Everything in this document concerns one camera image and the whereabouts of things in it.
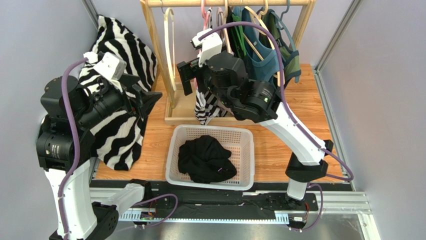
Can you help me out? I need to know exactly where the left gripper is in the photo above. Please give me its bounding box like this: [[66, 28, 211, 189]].
[[77, 71, 162, 127]]

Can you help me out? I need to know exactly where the striped tank top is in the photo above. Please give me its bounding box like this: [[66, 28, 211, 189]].
[[194, 8, 229, 126]]

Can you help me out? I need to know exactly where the pink hanger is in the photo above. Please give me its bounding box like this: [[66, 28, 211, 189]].
[[200, 0, 212, 31]]

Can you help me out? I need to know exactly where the black tank top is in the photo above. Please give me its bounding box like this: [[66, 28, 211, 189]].
[[177, 135, 238, 184]]

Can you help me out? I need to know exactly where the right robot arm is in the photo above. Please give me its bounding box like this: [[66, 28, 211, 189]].
[[177, 51, 334, 209]]

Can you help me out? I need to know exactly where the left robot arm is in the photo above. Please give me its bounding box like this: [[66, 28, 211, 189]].
[[36, 74, 163, 240]]

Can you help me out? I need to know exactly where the mauve tank top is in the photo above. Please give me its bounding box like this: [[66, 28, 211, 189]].
[[216, 7, 233, 54]]

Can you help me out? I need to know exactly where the blue tank top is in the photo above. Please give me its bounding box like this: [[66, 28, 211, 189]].
[[232, 6, 281, 83]]

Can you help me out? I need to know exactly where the teal hanger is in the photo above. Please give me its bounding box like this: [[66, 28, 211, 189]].
[[271, 0, 299, 54]]

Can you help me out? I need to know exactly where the wooden clothes rack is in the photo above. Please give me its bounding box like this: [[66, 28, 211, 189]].
[[140, 0, 316, 125]]

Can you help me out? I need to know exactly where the zebra print blanket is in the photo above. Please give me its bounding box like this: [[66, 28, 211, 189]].
[[90, 15, 158, 171]]

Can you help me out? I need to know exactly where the white plastic basket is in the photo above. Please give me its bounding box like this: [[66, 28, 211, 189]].
[[165, 124, 255, 191]]

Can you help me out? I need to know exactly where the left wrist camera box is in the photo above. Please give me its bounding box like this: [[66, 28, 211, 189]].
[[83, 51, 127, 80]]

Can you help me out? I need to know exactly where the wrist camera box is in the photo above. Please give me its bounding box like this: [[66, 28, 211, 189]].
[[83, 51, 127, 80], [190, 28, 223, 67]]

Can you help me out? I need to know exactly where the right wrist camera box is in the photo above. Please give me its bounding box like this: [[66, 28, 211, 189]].
[[190, 28, 223, 67]]

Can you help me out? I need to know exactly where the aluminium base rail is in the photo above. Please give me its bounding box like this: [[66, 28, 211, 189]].
[[59, 181, 382, 240]]

